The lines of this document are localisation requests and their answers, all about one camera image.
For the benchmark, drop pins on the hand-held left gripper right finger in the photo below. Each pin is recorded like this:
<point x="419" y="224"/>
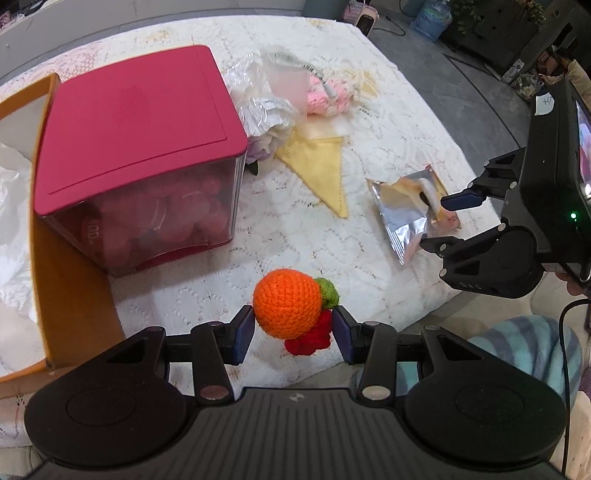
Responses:
<point x="344" y="337"/>

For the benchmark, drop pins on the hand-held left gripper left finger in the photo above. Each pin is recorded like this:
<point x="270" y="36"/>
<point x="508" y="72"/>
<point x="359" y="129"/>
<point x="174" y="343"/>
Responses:
<point x="244" y="337"/>

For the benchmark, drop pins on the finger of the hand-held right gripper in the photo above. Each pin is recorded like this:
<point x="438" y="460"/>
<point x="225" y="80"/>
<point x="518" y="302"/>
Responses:
<point x="461" y="201"/>
<point x="438" y="243"/>

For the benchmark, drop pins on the silver snack packet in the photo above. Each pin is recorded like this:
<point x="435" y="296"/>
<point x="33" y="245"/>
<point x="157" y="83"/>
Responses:
<point x="406" y="221"/>

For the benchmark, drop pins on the orange crochet fruit toy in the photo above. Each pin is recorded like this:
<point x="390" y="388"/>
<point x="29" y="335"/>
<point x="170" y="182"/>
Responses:
<point x="286" y="300"/>

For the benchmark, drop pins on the orange cardboard box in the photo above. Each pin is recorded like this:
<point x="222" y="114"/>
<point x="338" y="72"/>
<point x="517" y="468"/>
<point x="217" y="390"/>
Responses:
<point x="69" y="300"/>

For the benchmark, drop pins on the white crinkled cloth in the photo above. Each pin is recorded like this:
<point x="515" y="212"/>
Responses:
<point x="14" y="230"/>

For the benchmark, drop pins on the person's right hand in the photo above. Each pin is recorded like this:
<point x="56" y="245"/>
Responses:
<point x="575" y="286"/>

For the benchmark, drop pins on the white lace tablecloth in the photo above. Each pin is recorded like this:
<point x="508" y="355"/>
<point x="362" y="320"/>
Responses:
<point x="323" y="258"/>

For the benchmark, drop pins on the light blue striped pants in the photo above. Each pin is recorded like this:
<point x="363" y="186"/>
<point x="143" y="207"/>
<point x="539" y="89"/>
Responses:
<point x="526" y="346"/>

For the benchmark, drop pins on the pale yellow triangular cloth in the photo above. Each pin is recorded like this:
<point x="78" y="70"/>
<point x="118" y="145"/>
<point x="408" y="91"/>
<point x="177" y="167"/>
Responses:
<point x="364" y="83"/>

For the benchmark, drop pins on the pink crochet toy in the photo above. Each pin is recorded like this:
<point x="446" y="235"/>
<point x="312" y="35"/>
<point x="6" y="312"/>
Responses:
<point x="323" y="99"/>

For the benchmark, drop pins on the dark cabinet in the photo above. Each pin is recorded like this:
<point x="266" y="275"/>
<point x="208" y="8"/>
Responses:
<point x="498" y="27"/>

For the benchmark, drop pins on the blue water bottle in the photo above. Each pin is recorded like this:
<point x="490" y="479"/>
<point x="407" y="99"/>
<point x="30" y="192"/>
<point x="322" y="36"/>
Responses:
<point x="431" y="18"/>

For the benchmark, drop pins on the purple artificial flower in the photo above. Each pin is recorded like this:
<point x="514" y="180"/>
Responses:
<point x="261" y="150"/>

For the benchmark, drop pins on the pink space heater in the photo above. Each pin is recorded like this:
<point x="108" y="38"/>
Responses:
<point x="367" y="11"/>

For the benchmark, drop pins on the clear plastic bag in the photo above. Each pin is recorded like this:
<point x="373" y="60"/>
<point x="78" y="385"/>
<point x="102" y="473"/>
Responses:
<point x="263" y="110"/>

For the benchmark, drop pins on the red lidded clear storage box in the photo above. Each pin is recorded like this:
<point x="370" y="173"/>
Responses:
<point x="134" y="124"/>

